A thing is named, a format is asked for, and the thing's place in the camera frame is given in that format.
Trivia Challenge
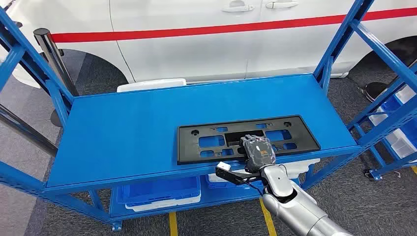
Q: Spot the black plastic licence plate frame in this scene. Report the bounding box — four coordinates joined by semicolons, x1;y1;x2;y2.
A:
177;115;322;166

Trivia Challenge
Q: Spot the white plastic bin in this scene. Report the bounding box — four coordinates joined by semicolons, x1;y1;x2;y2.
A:
208;158;322;183
394;85;417;104
389;128;417;160
369;109;389;127
125;195;202;213

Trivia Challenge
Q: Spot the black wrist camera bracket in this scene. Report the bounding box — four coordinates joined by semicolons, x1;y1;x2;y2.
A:
215;166;263;187

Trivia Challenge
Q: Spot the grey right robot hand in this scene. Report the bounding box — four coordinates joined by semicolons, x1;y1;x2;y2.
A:
238;134;277;174

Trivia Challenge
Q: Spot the dark metal barrier bar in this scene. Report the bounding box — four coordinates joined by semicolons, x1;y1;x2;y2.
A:
0;104;60;158

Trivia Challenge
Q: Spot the white car red stripe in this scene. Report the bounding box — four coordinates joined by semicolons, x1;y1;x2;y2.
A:
6;0;417;86

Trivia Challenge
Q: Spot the blue metal shelf rack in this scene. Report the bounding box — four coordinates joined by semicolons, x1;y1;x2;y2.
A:
0;0;417;233
353;81;417;182

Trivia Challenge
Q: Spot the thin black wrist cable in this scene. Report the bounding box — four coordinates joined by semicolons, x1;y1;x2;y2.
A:
241;180;265;197

